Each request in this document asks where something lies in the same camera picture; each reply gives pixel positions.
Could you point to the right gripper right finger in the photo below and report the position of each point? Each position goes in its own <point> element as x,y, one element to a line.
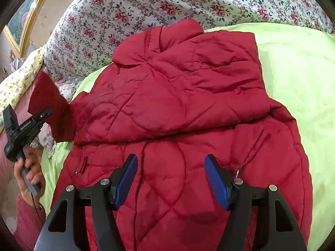
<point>276,227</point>

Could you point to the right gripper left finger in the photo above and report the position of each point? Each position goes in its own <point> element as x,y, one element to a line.
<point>65,226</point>

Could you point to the red quilted puffer jacket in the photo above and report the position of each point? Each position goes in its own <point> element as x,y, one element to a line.
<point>171,96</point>

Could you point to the person's left hand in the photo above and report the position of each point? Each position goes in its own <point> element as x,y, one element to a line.
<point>29,169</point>

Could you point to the yellow floral pillow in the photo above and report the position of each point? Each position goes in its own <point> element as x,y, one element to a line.
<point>16,84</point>

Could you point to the pink blanket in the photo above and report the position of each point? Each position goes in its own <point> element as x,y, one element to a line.
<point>9,186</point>

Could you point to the red fuzzy left sleeve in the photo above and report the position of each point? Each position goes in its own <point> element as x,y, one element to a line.
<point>29,223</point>

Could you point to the gold framed landscape painting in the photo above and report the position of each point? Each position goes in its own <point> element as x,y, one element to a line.
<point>18,29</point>

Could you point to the red rose floral quilt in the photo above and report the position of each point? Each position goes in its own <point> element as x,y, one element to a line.
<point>89,30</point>

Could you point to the lime green bed sheet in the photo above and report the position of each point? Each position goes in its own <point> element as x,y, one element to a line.
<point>301,83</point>

